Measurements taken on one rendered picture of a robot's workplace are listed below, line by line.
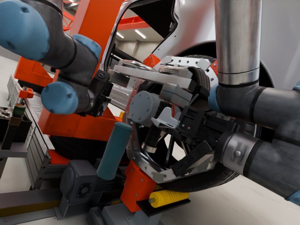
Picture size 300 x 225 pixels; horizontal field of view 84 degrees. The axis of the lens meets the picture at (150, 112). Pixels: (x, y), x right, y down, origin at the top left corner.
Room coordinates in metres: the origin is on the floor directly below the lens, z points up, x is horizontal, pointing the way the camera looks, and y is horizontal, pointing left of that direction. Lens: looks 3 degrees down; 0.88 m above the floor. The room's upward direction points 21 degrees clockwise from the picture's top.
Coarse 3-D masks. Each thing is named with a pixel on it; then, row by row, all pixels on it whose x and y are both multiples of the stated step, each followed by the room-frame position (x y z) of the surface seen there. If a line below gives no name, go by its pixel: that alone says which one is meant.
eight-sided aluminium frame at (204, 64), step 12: (168, 60) 0.80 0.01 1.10; (180, 60) 0.76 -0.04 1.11; (192, 60) 0.71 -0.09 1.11; (204, 60) 0.67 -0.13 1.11; (144, 84) 0.92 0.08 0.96; (132, 96) 0.93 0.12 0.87; (132, 120) 0.93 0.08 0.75; (228, 120) 0.56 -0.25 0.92; (132, 132) 0.92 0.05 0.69; (132, 144) 0.83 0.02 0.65; (132, 156) 0.79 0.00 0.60; (144, 156) 0.81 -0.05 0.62; (144, 168) 0.73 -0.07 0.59; (156, 168) 0.74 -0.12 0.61; (204, 168) 0.56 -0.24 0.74; (156, 180) 0.67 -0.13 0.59; (168, 180) 0.64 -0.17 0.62
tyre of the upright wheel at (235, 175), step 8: (184, 56) 0.86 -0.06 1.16; (192, 56) 0.82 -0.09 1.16; (200, 56) 0.79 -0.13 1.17; (208, 56) 0.77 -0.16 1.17; (240, 120) 0.60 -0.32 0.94; (136, 128) 0.96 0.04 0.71; (240, 128) 0.60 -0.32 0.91; (248, 128) 0.58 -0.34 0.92; (256, 128) 0.64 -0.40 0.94; (256, 136) 0.65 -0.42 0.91; (216, 168) 0.61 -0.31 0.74; (224, 168) 0.59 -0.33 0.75; (192, 176) 0.66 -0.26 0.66; (200, 176) 0.64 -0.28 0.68; (208, 176) 0.62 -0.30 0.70; (216, 176) 0.60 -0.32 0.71; (224, 176) 0.60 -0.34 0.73; (232, 176) 0.67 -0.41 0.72; (160, 184) 0.75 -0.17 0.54; (168, 184) 0.72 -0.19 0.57; (176, 184) 0.70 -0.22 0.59; (184, 184) 0.67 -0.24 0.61; (192, 184) 0.65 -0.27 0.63; (200, 184) 0.63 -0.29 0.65; (208, 184) 0.62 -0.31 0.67; (216, 184) 0.64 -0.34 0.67
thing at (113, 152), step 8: (120, 128) 0.72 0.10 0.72; (128, 128) 0.73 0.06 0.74; (112, 136) 0.73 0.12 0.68; (120, 136) 0.72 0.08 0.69; (128, 136) 0.74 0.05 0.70; (112, 144) 0.72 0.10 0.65; (120, 144) 0.72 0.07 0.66; (104, 152) 0.75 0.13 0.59; (112, 152) 0.72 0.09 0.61; (120, 152) 0.73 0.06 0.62; (104, 160) 0.73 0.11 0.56; (112, 160) 0.72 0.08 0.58; (120, 160) 0.76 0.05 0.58; (104, 168) 0.72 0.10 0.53; (112, 168) 0.73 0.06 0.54; (104, 176) 0.72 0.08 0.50; (112, 176) 0.74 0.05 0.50; (120, 176) 0.79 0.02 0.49
